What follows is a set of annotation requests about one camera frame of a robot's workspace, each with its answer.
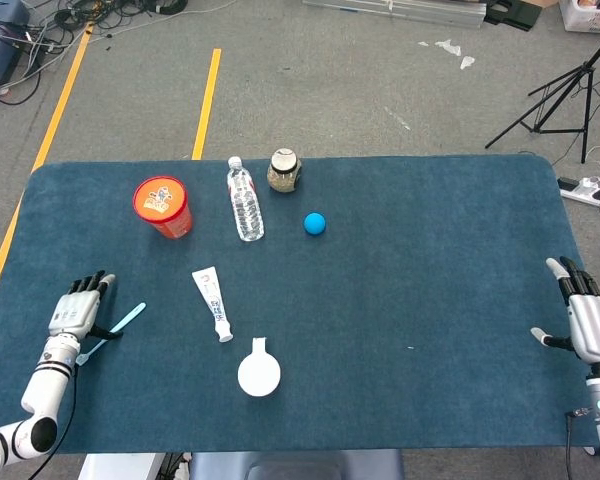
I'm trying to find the light blue toothbrush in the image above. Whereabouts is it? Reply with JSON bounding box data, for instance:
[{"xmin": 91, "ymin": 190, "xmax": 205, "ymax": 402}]
[{"xmin": 75, "ymin": 302, "xmax": 147, "ymax": 367}]

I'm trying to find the black tripod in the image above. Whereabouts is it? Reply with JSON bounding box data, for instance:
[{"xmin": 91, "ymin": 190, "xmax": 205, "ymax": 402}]
[{"xmin": 484, "ymin": 27, "xmax": 600, "ymax": 165}]

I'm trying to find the red orange snack tub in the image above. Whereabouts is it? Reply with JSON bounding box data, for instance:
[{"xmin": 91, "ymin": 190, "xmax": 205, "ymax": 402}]
[{"xmin": 132, "ymin": 175, "xmax": 194, "ymax": 240}]

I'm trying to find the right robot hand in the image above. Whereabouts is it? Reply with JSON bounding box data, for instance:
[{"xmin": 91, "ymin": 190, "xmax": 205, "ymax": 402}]
[{"xmin": 530, "ymin": 256, "xmax": 600, "ymax": 366}]

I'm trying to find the white plastic basket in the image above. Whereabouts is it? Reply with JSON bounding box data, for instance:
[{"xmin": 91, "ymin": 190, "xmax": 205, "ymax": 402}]
[{"xmin": 559, "ymin": 0, "xmax": 600, "ymax": 35}]

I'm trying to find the white power strip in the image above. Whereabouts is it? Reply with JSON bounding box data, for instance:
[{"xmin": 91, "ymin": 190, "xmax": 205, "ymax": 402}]
[{"xmin": 557, "ymin": 175, "xmax": 600, "ymax": 209}]

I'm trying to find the black plastic bracket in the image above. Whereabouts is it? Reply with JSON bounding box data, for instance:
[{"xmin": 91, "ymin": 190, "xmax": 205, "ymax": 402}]
[{"xmin": 482, "ymin": 0, "xmax": 541, "ymax": 31}]

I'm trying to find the dark blue machine base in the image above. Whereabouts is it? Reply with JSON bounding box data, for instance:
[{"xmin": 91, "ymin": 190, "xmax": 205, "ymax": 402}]
[{"xmin": 0, "ymin": 0, "xmax": 31, "ymax": 96}]

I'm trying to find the blue carpet table mat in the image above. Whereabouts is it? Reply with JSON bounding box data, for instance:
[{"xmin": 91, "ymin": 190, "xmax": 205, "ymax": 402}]
[{"xmin": 0, "ymin": 153, "xmax": 600, "ymax": 455}]

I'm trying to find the yellow floor tape strip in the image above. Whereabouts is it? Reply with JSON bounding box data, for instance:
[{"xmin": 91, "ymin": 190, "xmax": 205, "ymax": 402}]
[
  {"xmin": 0, "ymin": 22, "xmax": 95, "ymax": 329},
  {"xmin": 191, "ymin": 48, "xmax": 223, "ymax": 161}
]

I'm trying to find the white cup with handle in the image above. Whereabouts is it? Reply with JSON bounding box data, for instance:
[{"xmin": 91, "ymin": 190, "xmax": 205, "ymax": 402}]
[{"xmin": 236, "ymin": 337, "xmax": 283, "ymax": 398}]

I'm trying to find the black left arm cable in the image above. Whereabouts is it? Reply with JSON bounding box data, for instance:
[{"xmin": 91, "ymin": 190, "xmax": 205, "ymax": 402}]
[{"xmin": 27, "ymin": 364, "xmax": 79, "ymax": 480}]

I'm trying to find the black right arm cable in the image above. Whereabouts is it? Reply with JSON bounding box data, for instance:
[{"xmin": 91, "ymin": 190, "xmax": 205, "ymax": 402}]
[{"xmin": 564, "ymin": 407, "xmax": 599, "ymax": 480}]

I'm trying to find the white toothpaste tube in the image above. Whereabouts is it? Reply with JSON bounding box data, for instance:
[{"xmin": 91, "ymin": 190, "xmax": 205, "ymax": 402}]
[{"xmin": 191, "ymin": 267, "xmax": 234, "ymax": 344}]

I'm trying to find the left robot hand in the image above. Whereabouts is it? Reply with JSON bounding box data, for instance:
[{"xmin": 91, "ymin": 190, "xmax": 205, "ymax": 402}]
[{"xmin": 47, "ymin": 270, "xmax": 124, "ymax": 342}]

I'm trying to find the black floor cable bundle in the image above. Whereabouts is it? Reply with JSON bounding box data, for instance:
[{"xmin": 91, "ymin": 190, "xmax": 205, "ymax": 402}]
[{"xmin": 29, "ymin": 0, "xmax": 189, "ymax": 51}]

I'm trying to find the aluminium profile rail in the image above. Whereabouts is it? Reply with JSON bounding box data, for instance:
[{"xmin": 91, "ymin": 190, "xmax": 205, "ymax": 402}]
[{"xmin": 302, "ymin": 0, "xmax": 487, "ymax": 29}]

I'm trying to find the robot base platform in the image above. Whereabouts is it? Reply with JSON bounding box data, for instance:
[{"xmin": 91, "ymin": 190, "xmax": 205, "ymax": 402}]
[{"xmin": 78, "ymin": 449, "xmax": 406, "ymax": 480}]

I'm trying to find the clear plastic water bottle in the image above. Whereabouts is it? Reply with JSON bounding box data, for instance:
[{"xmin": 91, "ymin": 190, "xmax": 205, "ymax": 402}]
[{"xmin": 226, "ymin": 155, "xmax": 266, "ymax": 243}]

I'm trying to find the glass jar black lid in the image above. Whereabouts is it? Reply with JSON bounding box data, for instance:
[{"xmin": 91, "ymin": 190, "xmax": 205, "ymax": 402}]
[{"xmin": 266, "ymin": 147, "xmax": 303, "ymax": 195}]

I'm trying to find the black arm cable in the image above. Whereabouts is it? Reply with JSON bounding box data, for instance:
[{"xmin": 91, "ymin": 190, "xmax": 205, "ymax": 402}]
[
  {"xmin": 27, "ymin": 364, "xmax": 79, "ymax": 480},
  {"xmin": 564, "ymin": 407, "xmax": 599, "ymax": 480}
]

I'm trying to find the blue ball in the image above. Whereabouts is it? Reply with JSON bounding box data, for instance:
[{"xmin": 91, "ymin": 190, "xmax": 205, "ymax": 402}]
[{"xmin": 303, "ymin": 211, "xmax": 328, "ymax": 237}]

